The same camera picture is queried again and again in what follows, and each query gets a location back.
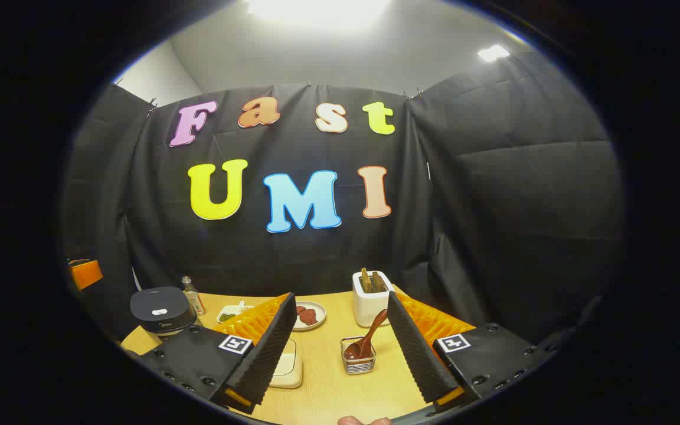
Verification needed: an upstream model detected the white toaster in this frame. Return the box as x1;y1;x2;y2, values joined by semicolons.
352;270;395;328

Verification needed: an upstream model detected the small ceiling light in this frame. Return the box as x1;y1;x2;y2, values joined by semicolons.
478;44;511;63

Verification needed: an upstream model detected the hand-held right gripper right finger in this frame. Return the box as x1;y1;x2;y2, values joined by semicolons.
386;290;556;413

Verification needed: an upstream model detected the large ceiling light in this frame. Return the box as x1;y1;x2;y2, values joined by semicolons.
246;0;391;30

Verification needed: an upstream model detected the small clear glass bottle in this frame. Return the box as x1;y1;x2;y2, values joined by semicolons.
181;276;207;317

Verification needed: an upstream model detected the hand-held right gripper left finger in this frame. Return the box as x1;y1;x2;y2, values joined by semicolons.
136;292;298;414

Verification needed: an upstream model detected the dark grey rice cooker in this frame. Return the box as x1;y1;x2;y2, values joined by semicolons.
130;286;197;338

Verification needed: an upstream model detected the white round plate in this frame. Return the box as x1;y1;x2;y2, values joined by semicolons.
293;301;327;331

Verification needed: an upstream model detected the white divided bean dish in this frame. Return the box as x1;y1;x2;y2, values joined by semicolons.
217;301;255;324

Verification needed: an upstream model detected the brown wooden spoon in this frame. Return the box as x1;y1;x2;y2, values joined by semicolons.
344;309;389;361

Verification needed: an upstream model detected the black backdrop cloth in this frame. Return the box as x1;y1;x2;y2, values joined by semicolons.
60;50;627;349

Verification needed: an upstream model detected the metal wire chopstick holder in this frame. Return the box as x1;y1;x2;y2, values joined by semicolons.
340;335;377;375

